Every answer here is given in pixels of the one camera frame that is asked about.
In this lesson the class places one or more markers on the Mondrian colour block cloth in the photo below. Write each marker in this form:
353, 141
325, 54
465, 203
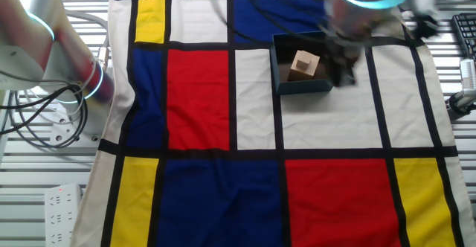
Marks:
327, 120

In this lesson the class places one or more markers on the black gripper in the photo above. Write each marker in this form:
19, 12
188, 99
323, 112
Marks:
346, 46

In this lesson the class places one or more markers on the large wooden cube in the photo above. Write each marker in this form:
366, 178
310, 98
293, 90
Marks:
303, 74

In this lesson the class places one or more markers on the blue square gift box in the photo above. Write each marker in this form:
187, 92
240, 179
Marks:
301, 87

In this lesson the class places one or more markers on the white power strip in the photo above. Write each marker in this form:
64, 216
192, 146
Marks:
61, 217

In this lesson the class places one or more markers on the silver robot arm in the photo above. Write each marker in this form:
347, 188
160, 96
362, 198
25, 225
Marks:
37, 35

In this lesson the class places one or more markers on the small wooden cube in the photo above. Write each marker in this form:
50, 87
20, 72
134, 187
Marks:
303, 61

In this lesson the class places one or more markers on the black keyboard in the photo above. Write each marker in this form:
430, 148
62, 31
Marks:
466, 31

